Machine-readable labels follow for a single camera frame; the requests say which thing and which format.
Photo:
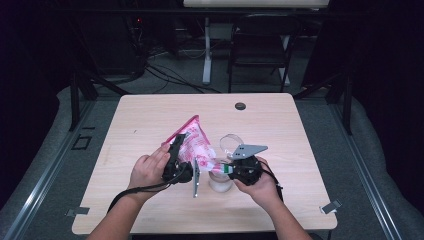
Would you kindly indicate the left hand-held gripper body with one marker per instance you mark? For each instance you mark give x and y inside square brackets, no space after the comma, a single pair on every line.
[176,173]

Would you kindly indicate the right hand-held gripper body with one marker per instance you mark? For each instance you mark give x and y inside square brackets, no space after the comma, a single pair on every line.
[248,170]

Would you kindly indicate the pink and white plastic bag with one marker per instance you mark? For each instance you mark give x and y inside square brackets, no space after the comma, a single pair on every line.
[196,143]

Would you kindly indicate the clear glass jar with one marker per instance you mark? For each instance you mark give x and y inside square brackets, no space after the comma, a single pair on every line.
[220,185]

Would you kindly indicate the clear glass jar lid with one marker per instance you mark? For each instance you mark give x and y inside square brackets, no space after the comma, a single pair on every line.
[228,141]

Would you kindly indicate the person's right hand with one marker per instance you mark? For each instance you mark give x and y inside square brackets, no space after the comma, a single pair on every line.
[265,190]

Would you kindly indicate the person's left hand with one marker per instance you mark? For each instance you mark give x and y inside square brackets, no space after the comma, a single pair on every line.
[148,173]

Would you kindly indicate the dark round table grommet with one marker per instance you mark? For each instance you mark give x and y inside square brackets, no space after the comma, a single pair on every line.
[240,106]

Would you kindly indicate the grey table clip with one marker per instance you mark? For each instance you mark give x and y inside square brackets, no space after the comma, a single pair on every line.
[331,206]
[78,211]

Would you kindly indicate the black metal stand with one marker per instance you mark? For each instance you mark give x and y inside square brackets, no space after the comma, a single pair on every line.
[74,100]
[348,106]

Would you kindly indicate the dark computer tower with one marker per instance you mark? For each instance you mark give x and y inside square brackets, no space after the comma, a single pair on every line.
[116,46]

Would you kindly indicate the grey box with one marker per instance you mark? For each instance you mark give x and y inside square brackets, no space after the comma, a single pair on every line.
[220,31]

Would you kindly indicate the black chair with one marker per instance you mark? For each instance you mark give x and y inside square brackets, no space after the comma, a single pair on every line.
[263,36]

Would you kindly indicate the white desk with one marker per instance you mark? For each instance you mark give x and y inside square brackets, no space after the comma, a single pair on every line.
[253,3]

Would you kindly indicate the aluminium floor rail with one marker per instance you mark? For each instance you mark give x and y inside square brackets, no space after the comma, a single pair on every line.
[33,203]
[376,206]

